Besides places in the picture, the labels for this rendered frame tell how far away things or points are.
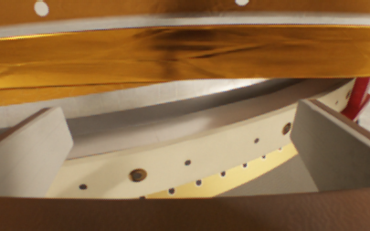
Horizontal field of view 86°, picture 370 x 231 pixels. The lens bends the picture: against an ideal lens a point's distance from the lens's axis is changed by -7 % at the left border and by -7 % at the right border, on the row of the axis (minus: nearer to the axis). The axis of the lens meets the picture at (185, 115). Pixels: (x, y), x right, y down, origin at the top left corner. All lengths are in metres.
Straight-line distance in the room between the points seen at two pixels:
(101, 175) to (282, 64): 0.17
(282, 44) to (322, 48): 0.04
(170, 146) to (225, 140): 0.05
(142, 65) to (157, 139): 0.06
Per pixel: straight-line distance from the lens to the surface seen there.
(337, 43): 0.22
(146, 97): 0.19
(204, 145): 0.18
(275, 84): 0.29
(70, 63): 0.21
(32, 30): 0.22
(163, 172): 0.18
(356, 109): 0.39
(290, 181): 0.35
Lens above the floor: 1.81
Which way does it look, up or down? 30 degrees down
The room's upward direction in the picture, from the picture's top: 2 degrees counter-clockwise
